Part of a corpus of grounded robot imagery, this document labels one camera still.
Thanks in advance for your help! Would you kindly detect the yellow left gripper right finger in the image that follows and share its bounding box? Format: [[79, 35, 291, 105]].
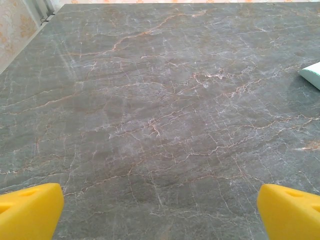
[[257, 183, 320, 240]]

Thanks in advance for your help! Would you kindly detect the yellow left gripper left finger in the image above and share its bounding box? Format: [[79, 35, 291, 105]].
[[0, 182, 65, 240]]

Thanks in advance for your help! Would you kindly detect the aluminium corner post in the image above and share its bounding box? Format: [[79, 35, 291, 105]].
[[34, 0, 56, 25]]

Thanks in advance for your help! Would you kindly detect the mint green paper box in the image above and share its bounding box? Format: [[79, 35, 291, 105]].
[[297, 61, 320, 91]]

